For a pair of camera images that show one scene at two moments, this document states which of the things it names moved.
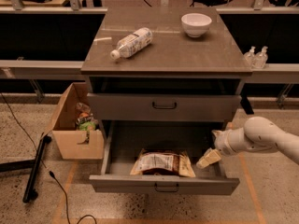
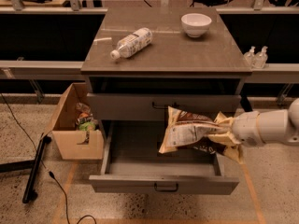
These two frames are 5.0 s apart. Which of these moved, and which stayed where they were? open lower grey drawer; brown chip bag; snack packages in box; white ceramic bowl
Moved: brown chip bag
Stayed: open lower grey drawer; white ceramic bowl; snack packages in box
